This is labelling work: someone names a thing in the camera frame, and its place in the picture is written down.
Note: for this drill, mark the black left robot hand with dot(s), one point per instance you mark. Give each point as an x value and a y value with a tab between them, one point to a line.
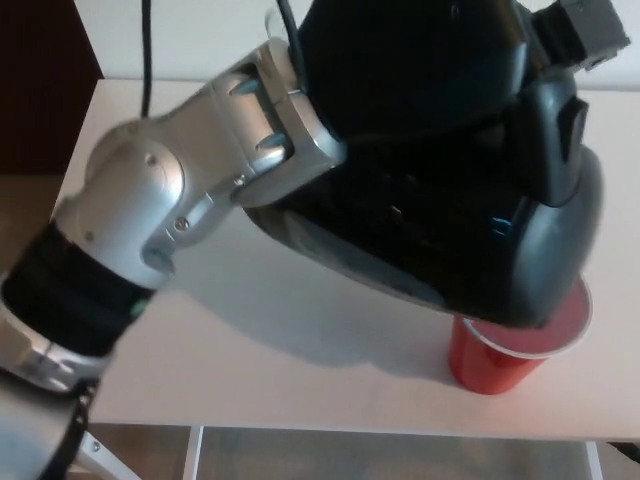
400	65

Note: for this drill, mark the black electric kettle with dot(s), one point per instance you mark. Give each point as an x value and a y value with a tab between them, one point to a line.
450	240

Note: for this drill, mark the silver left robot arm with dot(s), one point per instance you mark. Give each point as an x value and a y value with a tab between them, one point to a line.
150	175

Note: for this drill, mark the red plastic cup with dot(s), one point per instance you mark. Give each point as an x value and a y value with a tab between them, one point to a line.
490	370

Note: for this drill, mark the white cabinet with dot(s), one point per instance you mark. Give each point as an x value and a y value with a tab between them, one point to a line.
200	35

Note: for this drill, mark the dark brown wooden panel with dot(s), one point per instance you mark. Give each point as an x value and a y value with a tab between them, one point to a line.
40	75

